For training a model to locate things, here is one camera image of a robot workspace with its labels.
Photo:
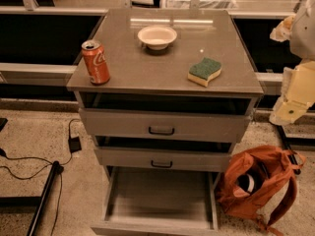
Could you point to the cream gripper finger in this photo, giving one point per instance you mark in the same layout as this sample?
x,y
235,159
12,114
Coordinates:
x,y
282,31
297,94

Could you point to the green and yellow sponge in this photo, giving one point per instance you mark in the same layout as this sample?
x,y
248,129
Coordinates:
x,y
205,71

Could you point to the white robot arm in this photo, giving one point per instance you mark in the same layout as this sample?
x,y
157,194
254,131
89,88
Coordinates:
x,y
302,36

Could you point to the grey three-drawer cabinet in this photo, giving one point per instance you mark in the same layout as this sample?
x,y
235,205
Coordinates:
x,y
142,79

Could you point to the bottom grey open drawer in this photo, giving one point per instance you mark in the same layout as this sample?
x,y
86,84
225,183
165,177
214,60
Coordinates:
x,y
155,202

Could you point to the top grey drawer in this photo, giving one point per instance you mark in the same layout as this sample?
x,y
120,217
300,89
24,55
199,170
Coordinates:
x,y
164,125

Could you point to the middle grey drawer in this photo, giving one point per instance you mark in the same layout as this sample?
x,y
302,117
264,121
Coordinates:
x,y
163,159

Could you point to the black stand leg right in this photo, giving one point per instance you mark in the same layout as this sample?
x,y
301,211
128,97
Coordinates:
x,y
286,145

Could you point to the black stand leg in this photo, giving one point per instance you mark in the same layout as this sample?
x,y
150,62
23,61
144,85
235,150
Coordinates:
x,y
286,145
31,209

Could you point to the orange backpack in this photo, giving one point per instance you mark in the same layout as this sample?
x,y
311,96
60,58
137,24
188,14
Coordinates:
x,y
253,177

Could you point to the white bowl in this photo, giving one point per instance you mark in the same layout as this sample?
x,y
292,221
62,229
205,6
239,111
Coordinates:
x,y
157,37

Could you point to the red cola can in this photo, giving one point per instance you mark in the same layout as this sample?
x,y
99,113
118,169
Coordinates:
x,y
93,53

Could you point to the black power adapter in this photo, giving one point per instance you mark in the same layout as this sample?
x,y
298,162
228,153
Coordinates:
x,y
74,144

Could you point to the black stand leg left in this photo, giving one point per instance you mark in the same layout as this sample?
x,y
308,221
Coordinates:
x,y
31,209

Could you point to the metal railing frame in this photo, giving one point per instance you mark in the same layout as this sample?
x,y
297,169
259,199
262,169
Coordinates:
x,y
47,50

